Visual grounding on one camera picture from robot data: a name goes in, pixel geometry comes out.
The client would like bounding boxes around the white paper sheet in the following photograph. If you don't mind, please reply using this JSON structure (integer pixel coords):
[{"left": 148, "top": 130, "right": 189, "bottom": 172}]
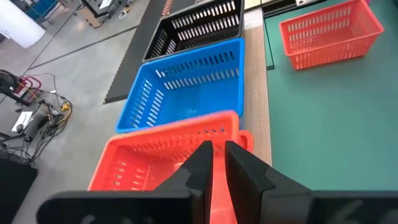
[{"left": 11, "top": 111, "right": 34, "bottom": 133}]

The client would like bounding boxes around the red tubular frame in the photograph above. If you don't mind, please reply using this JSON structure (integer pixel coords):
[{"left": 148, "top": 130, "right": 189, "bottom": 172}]
[{"left": 13, "top": 75, "right": 43, "bottom": 98}]

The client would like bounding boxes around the white panel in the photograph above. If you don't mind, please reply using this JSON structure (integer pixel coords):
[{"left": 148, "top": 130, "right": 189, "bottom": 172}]
[{"left": 0, "top": 0, "right": 47, "bottom": 49}]

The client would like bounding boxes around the wooden shelf with black legs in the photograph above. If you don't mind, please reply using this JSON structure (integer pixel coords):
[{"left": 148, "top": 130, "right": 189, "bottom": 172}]
[{"left": 242, "top": 7, "right": 273, "bottom": 167}]

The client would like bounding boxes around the black plastic basket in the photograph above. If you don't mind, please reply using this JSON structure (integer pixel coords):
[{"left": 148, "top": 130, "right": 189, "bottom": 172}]
[{"left": 142, "top": 0, "right": 246, "bottom": 63}]

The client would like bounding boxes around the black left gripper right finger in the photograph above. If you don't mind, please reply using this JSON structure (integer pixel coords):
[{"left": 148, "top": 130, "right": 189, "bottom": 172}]
[{"left": 224, "top": 141, "right": 398, "bottom": 224}]

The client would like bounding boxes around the blue plastic basket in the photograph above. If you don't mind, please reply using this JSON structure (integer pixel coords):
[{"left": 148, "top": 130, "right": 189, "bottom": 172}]
[{"left": 115, "top": 37, "right": 246, "bottom": 134}]

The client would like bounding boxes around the black box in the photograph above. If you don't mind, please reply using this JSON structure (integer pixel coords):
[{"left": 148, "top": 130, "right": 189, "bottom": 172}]
[{"left": 0, "top": 154, "right": 39, "bottom": 224}]

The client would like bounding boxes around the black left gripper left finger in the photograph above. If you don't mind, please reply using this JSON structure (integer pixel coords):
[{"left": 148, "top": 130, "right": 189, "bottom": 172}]
[{"left": 36, "top": 140, "right": 215, "bottom": 224}]

